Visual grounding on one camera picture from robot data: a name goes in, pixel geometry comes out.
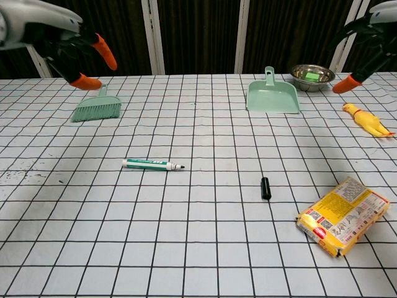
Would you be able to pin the yellow snack packet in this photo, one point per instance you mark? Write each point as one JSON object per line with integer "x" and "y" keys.
{"x": 344, "y": 217}

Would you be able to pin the white metal frame post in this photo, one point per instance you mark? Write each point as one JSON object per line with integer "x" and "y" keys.
{"x": 341, "y": 52}
{"x": 242, "y": 37}
{"x": 41, "y": 63}
{"x": 154, "y": 37}

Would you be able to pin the black marker cap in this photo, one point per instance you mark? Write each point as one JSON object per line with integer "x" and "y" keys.
{"x": 266, "y": 187}

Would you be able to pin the green plastic dustpan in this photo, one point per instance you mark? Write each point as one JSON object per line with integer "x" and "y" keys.
{"x": 273, "y": 97}

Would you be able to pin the yellow rubber chicken toy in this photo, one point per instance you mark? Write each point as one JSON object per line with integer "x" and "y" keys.
{"x": 366, "y": 119}

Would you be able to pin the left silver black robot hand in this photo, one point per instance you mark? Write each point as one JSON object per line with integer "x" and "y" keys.
{"x": 46, "y": 25}

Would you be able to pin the green hand brush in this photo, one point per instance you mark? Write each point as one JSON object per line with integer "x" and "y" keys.
{"x": 97, "y": 108}

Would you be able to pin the green white marker body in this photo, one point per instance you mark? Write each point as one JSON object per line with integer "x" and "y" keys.
{"x": 145, "y": 164}

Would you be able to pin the stainless steel bowl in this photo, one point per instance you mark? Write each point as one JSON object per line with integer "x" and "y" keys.
{"x": 299, "y": 82}

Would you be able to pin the green block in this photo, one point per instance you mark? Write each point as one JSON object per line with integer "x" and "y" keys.
{"x": 311, "y": 76}

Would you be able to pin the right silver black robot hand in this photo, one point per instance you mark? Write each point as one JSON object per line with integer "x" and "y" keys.
{"x": 381, "y": 34}

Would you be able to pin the white black checkered tablecloth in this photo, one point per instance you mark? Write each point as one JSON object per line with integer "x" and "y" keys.
{"x": 186, "y": 232}

